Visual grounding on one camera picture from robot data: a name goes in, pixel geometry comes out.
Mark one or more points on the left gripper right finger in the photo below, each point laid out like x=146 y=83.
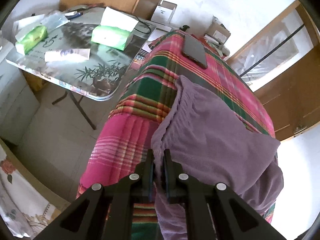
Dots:
x=212 y=211

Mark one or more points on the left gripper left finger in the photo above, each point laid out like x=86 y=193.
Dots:
x=105 y=212

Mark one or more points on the purple fleece garment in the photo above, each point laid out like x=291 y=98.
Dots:
x=212 y=144

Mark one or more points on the folding side table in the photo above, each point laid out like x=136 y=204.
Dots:
x=68 y=57

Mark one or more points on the pink plaid bed cover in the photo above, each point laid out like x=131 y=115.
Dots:
x=147 y=100

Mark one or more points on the white drawer cabinet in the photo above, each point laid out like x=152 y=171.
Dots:
x=18 y=103

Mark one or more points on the wooden door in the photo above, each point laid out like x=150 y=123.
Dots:
x=292 y=98

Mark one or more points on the black smartphone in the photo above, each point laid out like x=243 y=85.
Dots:
x=194 y=50

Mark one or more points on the green tissue pack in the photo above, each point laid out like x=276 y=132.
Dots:
x=28 y=41

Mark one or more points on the green white tissue box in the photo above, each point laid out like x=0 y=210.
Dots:
x=111 y=36

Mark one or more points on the brown cardboard box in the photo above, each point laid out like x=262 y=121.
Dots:
x=218 y=31

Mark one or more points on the white small box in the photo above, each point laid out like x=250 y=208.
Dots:
x=164 y=12

